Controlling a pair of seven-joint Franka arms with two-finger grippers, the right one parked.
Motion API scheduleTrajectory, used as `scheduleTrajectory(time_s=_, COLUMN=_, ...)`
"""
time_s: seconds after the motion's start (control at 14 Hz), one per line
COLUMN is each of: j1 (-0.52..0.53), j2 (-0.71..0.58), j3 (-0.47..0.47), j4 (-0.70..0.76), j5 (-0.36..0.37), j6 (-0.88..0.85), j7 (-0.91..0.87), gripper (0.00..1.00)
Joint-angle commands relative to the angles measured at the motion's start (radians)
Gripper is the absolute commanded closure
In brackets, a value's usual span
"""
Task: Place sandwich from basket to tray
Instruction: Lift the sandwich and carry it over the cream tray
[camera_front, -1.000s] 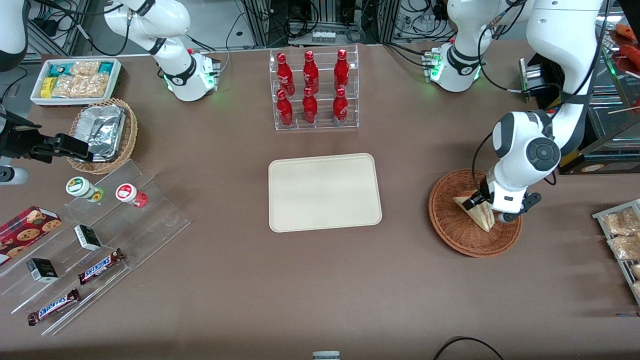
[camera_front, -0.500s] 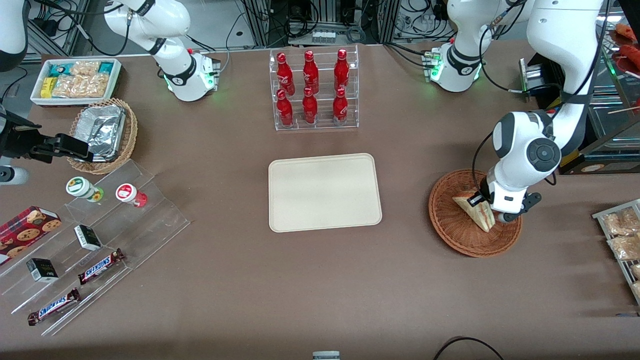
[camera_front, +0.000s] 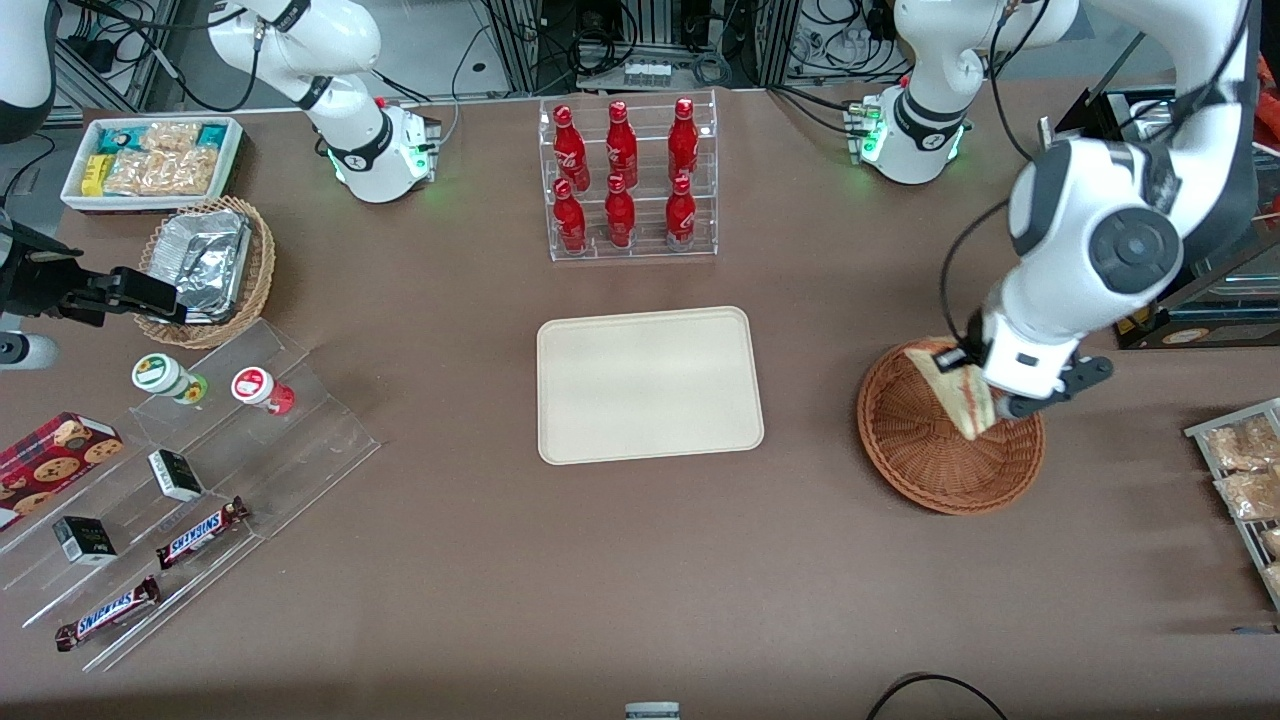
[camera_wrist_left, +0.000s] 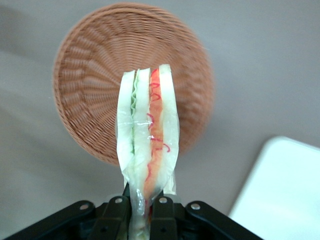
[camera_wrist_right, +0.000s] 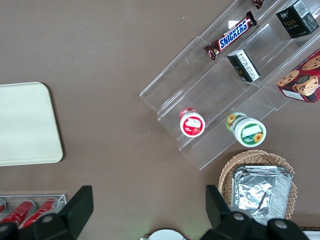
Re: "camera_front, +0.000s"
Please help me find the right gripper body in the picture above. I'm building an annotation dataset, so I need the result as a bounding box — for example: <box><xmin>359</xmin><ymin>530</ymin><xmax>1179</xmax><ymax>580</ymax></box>
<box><xmin>0</xmin><ymin>225</ymin><xmax>83</xmax><ymax>323</ymax></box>

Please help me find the triangle sandwich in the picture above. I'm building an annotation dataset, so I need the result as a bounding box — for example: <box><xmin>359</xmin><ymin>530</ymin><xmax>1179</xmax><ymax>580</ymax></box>
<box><xmin>905</xmin><ymin>343</ymin><xmax>1001</xmax><ymax>443</ymax></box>

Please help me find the round brown wicker basket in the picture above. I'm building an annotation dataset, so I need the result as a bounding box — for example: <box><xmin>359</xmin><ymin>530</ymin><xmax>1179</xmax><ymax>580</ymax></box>
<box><xmin>857</xmin><ymin>340</ymin><xmax>1046</xmax><ymax>516</ymax></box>

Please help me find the oval light wicker basket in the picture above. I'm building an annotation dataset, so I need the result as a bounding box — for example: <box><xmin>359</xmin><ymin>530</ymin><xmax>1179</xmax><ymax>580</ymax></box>
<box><xmin>133</xmin><ymin>196</ymin><xmax>277</xmax><ymax>350</ymax></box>

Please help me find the tray of packaged snacks right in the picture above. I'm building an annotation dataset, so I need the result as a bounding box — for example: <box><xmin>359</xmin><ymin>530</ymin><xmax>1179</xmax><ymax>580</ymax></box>
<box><xmin>1184</xmin><ymin>398</ymin><xmax>1280</xmax><ymax>613</ymax></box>

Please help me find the beige rectangular tray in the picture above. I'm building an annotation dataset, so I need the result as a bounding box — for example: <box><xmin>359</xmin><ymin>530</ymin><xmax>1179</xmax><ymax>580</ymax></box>
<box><xmin>537</xmin><ymin>306</ymin><xmax>765</xmax><ymax>466</ymax></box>

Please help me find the aluminium foil container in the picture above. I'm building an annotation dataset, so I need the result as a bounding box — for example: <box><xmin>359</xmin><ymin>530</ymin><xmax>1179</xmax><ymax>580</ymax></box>
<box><xmin>147</xmin><ymin>209</ymin><xmax>252</xmax><ymax>324</ymax></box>

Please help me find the cup with green lid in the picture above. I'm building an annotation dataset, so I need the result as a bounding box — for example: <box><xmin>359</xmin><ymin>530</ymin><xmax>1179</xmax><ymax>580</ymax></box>
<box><xmin>131</xmin><ymin>353</ymin><xmax>209</xmax><ymax>406</ymax></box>

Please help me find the large clear bag of crackers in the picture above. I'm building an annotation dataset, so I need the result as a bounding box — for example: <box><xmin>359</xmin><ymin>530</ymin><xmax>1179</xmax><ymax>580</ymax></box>
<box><xmin>105</xmin><ymin>147</ymin><xmax>220</xmax><ymax>197</ymax></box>

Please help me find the cup with red lid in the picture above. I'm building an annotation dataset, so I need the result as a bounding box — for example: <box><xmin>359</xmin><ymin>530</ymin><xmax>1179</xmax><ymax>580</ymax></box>
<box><xmin>231</xmin><ymin>366</ymin><xmax>296</xmax><ymax>417</ymax></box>

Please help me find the white rectangular snack bin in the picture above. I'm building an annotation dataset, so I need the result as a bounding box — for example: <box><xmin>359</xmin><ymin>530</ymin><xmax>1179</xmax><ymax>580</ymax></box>
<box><xmin>60</xmin><ymin>116</ymin><xmax>244</xmax><ymax>214</ymax></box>

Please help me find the small clear bag of crackers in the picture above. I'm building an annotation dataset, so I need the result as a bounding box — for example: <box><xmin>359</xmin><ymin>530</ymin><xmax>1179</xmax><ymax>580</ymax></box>
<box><xmin>140</xmin><ymin>121</ymin><xmax>201</xmax><ymax>152</ymax></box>

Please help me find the red plaid cookie box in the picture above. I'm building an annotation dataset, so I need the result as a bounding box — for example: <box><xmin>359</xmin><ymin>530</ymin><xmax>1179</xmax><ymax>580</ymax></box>
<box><xmin>0</xmin><ymin>411</ymin><xmax>125</xmax><ymax>532</ymax></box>

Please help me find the small black white box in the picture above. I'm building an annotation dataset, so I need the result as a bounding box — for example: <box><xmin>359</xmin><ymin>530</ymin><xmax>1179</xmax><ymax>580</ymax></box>
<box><xmin>52</xmin><ymin>515</ymin><xmax>119</xmax><ymax>567</ymax></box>
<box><xmin>148</xmin><ymin>449</ymin><xmax>205</xmax><ymax>503</ymax></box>

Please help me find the black food warmer appliance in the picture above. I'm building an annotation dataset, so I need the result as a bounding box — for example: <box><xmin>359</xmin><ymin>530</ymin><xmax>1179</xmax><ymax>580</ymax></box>
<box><xmin>1040</xmin><ymin>85</ymin><xmax>1280</xmax><ymax>350</ymax></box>

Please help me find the clear acrylic stepped display stand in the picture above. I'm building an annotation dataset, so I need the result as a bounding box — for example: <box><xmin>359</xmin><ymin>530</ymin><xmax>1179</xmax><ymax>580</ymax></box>
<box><xmin>0</xmin><ymin>318</ymin><xmax>382</xmax><ymax>673</ymax></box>

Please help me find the snickers chocolate bar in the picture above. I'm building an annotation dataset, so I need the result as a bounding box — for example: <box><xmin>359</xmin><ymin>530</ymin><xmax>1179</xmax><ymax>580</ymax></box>
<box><xmin>155</xmin><ymin>496</ymin><xmax>251</xmax><ymax>571</ymax></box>
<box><xmin>54</xmin><ymin>575</ymin><xmax>162</xmax><ymax>653</ymax></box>

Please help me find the steel pan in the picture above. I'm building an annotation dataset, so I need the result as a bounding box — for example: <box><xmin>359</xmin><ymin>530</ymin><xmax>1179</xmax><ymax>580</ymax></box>
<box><xmin>1118</xmin><ymin>97</ymin><xmax>1181</xmax><ymax>139</ymax></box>

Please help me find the red cola bottle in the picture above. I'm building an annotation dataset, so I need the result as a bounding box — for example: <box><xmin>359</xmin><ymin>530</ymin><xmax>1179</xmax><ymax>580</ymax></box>
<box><xmin>606</xmin><ymin>100</ymin><xmax>639</xmax><ymax>189</ymax></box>
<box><xmin>665</xmin><ymin>175</ymin><xmax>697</xmax><ymax>251</ymax></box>
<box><xmin>553</xmin><ymin>178</ymin><xmax>588</xmax><ymax>254</ymax></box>
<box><xmin>668</xmin><ymin>97</ymin><xmax>699</xmax><ymax>183</ymax></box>
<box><xmin>553</xmin><ymin>104</ymin><xmax>591</xmax><ymax>191</ymax></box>
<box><xmin>605</xmin><ymin>174</ymin><xmax>637</xmax><ymax>249</ymax></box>

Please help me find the clear acrylic bottle rack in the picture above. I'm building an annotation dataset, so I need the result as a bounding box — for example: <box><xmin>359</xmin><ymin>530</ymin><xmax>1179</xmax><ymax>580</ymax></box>
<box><xmin>538</xmin><ymin>90</ymin><xmax>719</xmax><ymax>263</ymax></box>

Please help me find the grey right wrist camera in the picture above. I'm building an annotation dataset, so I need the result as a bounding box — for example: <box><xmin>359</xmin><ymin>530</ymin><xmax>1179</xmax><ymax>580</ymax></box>
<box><xmin>0</xmin><ymin>333</ymin><xmax>58</xmax><ymax>372</ymax></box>

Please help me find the black looped cable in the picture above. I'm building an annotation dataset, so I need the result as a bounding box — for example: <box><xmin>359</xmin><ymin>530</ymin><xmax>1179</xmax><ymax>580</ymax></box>
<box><xmin>865</xmin><ymin>673</ymin><xmax>1011</xmax><ymax>720</ymax></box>

